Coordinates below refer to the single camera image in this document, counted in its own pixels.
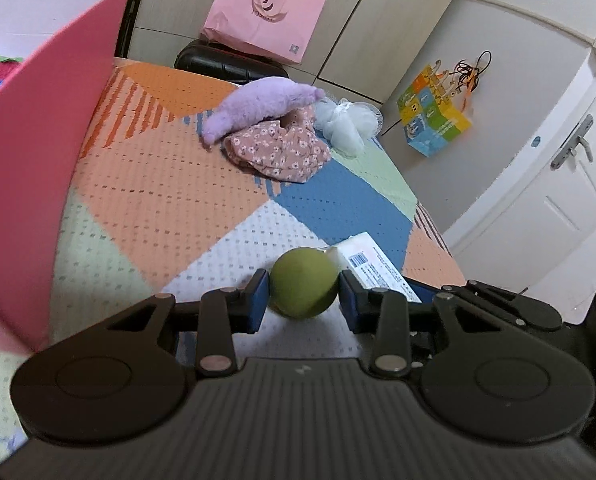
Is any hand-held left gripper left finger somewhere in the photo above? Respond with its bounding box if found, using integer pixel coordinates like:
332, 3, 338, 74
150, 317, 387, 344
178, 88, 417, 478
106, 269, 270, 377

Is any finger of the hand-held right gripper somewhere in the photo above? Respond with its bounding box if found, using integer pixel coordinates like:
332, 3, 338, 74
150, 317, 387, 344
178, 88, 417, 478
409, 331, 447, 369
403, 279, 565, 332

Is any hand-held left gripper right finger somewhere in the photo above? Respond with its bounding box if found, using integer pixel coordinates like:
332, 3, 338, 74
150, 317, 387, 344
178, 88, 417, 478
338, 269, 480, 378

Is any white tube carton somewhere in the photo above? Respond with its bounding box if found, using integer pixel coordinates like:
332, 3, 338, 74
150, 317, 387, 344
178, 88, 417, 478
330, 232, 423, 303

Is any green soft ball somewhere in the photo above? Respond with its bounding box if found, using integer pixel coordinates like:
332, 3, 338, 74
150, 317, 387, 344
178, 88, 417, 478
269, 247, 339, 318

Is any pink floral cloth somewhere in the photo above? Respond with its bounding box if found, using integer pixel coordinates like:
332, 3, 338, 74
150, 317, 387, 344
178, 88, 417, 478
222, 105, 333, 183

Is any white plush toy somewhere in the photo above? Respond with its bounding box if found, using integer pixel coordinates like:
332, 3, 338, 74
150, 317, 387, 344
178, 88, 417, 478
312, 97, 383, 155

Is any purple plush toy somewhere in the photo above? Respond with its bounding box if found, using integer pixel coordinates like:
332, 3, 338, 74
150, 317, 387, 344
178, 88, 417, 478
200, 76, 326, 151

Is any pink cardboard box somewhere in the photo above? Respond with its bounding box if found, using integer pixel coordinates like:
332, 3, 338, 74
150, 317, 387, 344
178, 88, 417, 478
0, 0, 136, 356

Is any patchwork blanket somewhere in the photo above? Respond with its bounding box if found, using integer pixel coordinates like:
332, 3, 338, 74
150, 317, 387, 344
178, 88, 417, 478
0, 57, 466, 466

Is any white door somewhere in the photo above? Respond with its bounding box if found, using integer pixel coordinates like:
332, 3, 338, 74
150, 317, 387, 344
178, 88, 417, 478
443, 45, 596, 321

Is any colourful hanging gift bag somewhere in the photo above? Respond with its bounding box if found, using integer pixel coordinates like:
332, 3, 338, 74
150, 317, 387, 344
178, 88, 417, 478
395, 50, 494, 158

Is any black suitcase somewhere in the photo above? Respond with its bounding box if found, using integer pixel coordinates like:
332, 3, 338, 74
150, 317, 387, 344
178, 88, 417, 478
174, 40, 291, 86

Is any grey wardrobe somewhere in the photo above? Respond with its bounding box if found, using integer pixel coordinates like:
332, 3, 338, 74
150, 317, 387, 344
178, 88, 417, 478
128, 0, 479, 111

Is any pink tote bag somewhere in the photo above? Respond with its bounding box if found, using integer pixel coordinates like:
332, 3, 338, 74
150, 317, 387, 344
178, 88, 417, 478
200, 0, 327, 65

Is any silver door handle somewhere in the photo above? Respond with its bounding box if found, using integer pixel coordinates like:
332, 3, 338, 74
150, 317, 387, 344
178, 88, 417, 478
550, 115, 595, 170

